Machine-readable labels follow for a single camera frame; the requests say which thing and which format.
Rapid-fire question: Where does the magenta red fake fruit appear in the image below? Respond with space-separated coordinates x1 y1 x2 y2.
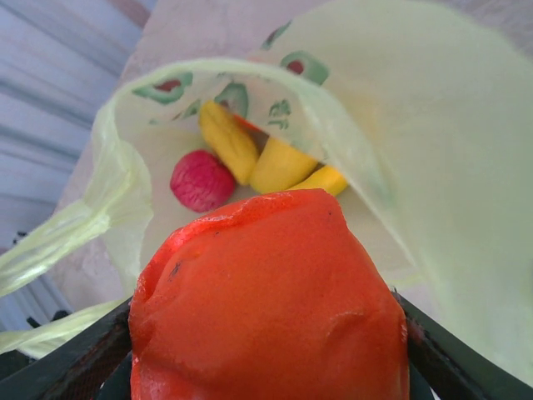
169 149 237 213

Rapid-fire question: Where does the fake yellow mango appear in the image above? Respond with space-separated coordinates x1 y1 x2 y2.
248 137 320 195

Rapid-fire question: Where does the yellow translucent plastic bag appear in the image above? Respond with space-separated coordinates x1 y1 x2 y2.
0 0 533 388

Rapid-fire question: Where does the red-orange round fake fruit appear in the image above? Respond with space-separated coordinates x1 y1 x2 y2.
127 187 411 400

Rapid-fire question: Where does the yellow oblong fake fruit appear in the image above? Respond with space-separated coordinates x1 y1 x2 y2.
286 165 349 197

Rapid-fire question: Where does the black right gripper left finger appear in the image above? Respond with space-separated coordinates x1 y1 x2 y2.
0 297 134 400

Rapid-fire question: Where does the fake yellow banana bunch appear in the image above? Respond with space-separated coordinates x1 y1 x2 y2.
198 99 260 187

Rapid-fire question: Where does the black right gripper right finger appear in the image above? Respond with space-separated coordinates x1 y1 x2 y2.
391 287 501 400

